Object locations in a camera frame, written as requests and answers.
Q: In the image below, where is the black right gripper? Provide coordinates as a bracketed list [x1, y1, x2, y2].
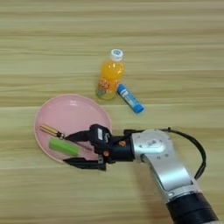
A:
[62, 129, 136, 172]

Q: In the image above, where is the green rectangular block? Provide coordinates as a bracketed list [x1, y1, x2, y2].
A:
[47, 137, 81, 157]

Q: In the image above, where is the blue cylindrical tube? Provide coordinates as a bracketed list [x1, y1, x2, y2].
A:
[116, 83, 145, 115]

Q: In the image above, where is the orange juice bottle white cap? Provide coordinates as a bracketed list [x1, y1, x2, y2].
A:
[95, 48, 127, 101]

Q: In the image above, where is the pink round plate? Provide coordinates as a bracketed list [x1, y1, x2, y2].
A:
[33, 94, 113, 165]

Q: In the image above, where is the yellow handle screwdriver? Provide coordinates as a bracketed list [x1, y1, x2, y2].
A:
[39, 123, 95, 152]

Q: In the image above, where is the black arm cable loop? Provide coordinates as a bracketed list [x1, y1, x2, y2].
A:
[123, 127, 207, 181]

